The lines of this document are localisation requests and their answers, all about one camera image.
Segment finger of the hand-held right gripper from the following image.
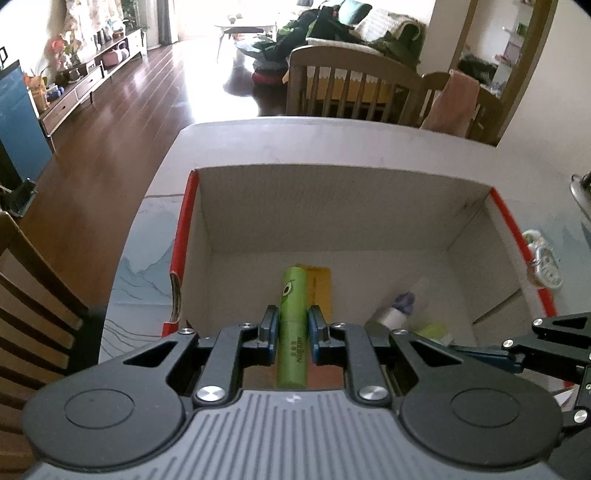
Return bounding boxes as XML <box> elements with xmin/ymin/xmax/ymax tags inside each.
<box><xmin>450</xmin><ymin>339</ymin><xmax>591</xmax><ymax>371</ymax></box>
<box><xmin>532</xmin><ymin>313</ymin><xmax>591</xmax><ymax>344</ymax></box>

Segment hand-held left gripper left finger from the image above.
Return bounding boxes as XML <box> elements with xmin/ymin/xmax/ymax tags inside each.
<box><xmin>121</xmin><ymin>304</ymin><xmax>281</xmax><ymax>408</ymax></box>

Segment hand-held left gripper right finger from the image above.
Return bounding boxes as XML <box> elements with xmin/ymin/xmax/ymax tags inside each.
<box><xmin>307</xmin><ymin>304</ymin><xmax>468</xmax><ymax>408</ymax></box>

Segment green tube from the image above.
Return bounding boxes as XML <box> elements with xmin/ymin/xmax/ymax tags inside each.
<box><xmin>276</xmin><ymin>265</ymin><xmax>309</xmax><ymax>389</ymax></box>

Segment yellow carton box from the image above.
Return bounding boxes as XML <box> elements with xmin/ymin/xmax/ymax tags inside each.
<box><xmin>295</xmin><ymin>264</ymin><xmax>333</xmax><ymax>324</ymax></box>

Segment small purple cap bottle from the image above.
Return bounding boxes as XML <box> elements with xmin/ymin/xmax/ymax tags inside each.
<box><xmin>376</xmin><ymin>277</ymin><xmax>430</xmax><ymax>329</ymax></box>

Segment red cardboard box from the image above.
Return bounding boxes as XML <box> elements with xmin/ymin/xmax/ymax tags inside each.
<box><xmin>161</xmin><ymin>164</ymin><xmax>561</xmax><ymax>391</ymax></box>

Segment white correction tape dispenser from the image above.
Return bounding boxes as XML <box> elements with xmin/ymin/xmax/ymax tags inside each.
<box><xmin>527</xmin><ymin>244</ymin><xmax>564</xmax><ymax>291</ymax></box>

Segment grey desk lamp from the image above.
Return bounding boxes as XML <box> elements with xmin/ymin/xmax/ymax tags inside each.
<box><xmin>570</xmin><ymin>172</ymin><xmax>591</xmax><ymax>204</ymax></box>

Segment dark wooden chair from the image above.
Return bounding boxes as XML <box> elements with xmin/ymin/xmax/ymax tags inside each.
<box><xmin>0</xmin><ymin>211</ymin><xmax>89</xmax><ymax>437</ymax></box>

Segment pink cloth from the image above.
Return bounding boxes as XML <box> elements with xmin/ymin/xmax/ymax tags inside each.
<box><xmin>420</xmin><ymin>69</ymin><xmax>481</xmax><ymax>137</ymax></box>

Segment yellow chair cushion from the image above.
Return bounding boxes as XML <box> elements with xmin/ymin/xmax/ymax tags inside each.
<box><xmin>305</xmin><ymin>69</ymin><xmax>402</xmax><ymax>104</ymax></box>

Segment wooden slatted dining chair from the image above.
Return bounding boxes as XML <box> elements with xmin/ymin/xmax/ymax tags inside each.
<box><xmin>285</xmin><ymin>45</ymin><xmax>426</xmax><ymax>127</ymax></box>

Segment dark clothes pile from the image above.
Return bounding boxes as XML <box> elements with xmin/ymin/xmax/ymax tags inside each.
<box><xmin>274</xmin><ymin>7</ymin><xmax>361</xmax><ymax>70</ymax></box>

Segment white coffee table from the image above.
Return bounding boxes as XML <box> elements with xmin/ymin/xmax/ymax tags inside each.
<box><xmin>215</xmin><ymin>14</ymin><xmax>280</xmax><ymax>63</ymax></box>

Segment wooden tv cabinet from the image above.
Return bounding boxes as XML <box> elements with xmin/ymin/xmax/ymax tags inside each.
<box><xmin>39</xmin><ymin>28</ymin><xmax>147</xmax><ymax>137</ymax></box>

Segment blue panel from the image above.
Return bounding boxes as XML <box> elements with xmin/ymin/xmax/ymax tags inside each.
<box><xmin>0</xmin><ymin>59</ymin><xmax>52</xmax><ymax>185</ymax></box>

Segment grey curtain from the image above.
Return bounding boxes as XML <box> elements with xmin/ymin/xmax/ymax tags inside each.
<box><xmin>157</xmin><ymin>0</ymin><xmax>172</xmax><ymax>46</ymax></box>

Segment orange flower arrangement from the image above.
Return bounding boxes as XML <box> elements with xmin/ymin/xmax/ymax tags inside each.
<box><xmin>46</xmin><ymin>37</ymin><xmax>81</xmax><ymax>81</ymax></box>

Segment hanging light clothes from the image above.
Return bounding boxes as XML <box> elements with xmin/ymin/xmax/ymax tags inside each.
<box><xmin>65</xmin><ymin>0</ymin><xmax>125</xmax><ymax>38</ymax></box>

